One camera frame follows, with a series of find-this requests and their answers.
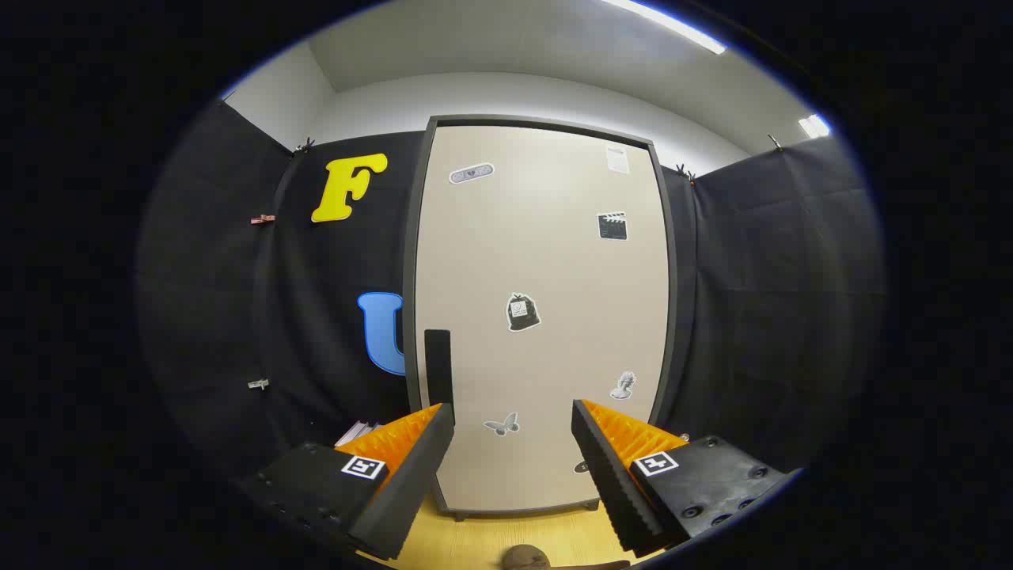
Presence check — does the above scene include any dark grey shoe cabinet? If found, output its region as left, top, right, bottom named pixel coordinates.
left=402, top=113, right=680, bottom=522

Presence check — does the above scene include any long ceiling light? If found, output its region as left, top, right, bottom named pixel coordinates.
left=601, top=0, right=727, bottom=55

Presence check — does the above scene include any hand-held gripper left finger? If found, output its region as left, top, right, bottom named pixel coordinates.
left=236, top=402, right=457, bottom=561

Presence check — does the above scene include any black backdrop cloth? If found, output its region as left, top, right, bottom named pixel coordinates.
left=135, top=99, right=886, bottom=485

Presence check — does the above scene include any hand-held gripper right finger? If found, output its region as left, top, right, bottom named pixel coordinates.
left=571, top=399, right=800, bottom=555

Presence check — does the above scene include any beige shoe cabinet door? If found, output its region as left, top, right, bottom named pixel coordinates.
left=415, top=124, right=670, bottom=512

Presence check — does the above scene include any brown fuzzy shoe with bow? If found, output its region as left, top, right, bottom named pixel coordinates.
left=501, top=544, right=632, bottom=570

